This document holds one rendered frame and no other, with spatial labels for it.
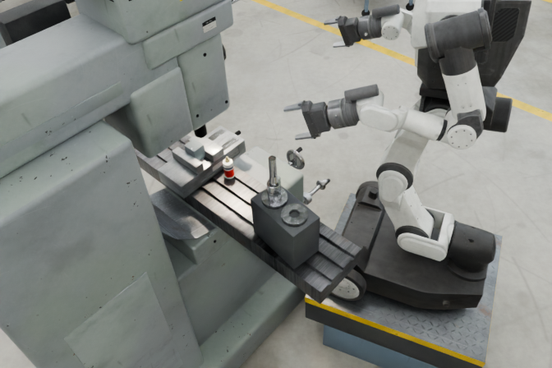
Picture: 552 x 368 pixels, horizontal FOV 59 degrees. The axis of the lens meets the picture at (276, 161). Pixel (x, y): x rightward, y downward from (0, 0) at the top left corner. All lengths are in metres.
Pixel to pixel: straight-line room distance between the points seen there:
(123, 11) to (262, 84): 2.90
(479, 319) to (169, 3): 1.79
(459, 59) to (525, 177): 2.33
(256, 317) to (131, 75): 1.47
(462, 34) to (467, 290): 1.22
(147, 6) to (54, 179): 0.49
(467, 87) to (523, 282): 1.84
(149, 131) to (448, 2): 0.92
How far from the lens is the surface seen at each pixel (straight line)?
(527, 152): 3.82
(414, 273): 2.24
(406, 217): 2.12
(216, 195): 1.96
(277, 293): 2.56
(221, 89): 1.69
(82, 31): 1.44
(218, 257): 2.10
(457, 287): 2.25
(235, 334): 2.47
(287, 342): 2.66
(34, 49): 1.41
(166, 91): 1.50
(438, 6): 1.46
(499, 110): 1.72
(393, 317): 2.31
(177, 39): 1.46
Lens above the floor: 2.41
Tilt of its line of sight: 44 degrees down
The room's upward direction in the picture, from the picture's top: 3 degrees counter-clockwise
